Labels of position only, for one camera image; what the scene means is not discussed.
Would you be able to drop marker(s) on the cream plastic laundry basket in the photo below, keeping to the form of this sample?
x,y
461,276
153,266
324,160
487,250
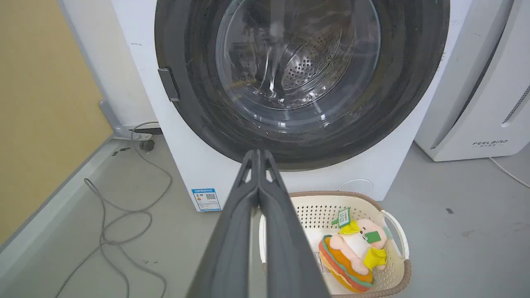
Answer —
x,y
393,248

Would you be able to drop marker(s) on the white front-load washing machine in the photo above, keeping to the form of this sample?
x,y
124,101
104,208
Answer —
x,y
198,165

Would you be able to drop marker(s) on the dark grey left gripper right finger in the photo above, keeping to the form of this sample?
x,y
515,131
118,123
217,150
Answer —
x,y
285,248

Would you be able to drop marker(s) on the white Feelbird appliance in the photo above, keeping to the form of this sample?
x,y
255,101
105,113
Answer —
x,y
476,103

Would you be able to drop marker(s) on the blue energy label sticker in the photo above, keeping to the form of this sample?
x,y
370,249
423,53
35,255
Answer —
x,y
206,200

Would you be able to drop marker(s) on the pink plush doll toy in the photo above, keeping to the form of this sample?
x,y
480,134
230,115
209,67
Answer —
x,y
356,252

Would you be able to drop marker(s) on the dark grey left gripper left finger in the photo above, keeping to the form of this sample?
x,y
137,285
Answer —
x,y
232,244

